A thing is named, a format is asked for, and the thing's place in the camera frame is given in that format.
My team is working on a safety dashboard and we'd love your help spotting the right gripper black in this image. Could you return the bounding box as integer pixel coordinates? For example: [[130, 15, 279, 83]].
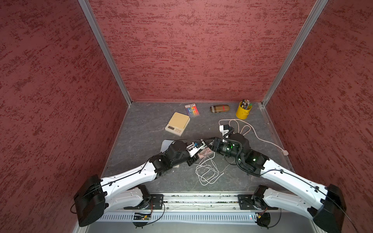
[[202, 136, 243, 161]]

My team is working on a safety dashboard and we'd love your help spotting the pink power strip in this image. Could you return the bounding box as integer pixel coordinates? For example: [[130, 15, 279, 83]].
[[198, 147, 213, 159]]

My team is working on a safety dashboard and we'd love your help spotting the white usb cable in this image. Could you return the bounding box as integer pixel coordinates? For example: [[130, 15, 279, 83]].
[[194, 151, 225, 186]]

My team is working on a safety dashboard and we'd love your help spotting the blue top kitchen scale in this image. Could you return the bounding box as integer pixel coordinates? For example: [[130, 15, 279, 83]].
[[160, 139, 175, 153]]

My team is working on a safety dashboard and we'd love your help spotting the beige kitchen scale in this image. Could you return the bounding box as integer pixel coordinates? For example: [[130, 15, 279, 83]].
[[165, 112, 190, 136]]

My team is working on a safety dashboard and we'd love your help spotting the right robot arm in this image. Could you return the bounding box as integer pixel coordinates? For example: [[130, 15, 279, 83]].
[[208, 131, 347, 233]]

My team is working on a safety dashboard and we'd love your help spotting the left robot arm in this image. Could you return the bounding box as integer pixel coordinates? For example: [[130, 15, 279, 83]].
[[73, 140, 207, 227]]

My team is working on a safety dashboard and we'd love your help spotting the brown pencil case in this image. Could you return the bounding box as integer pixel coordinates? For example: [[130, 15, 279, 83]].
[[210, 104, 230, 113]]

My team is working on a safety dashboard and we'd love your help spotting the colourful highlighter pack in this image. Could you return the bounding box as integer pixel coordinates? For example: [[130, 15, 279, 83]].
[[185, 103, 200, 117]]

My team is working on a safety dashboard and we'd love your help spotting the yellow pen cup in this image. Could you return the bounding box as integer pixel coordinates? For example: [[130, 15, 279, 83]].
[[236, 100, 253, 120]]

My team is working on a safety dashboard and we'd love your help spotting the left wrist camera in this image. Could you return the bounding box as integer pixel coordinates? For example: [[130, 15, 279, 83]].
[[186, 141, 206, 157]]

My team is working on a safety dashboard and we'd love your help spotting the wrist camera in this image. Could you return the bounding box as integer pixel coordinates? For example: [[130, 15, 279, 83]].
[[186, 141, 206, 157], [219, 124, 235, 139]]

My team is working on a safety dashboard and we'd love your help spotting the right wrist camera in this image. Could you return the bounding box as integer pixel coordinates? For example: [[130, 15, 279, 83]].
[[219, 124, 235, 139]]

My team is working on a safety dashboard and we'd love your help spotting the aluminium front rail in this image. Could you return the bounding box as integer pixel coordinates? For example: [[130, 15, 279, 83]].
[[83, 191, 318, 213]]

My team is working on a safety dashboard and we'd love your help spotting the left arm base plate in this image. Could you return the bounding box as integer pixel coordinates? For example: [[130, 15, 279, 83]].
[[124, 194, 164, 210]]

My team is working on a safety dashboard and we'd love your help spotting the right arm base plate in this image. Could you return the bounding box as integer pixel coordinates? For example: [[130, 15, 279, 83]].
[[238, 194, 278, 211]]

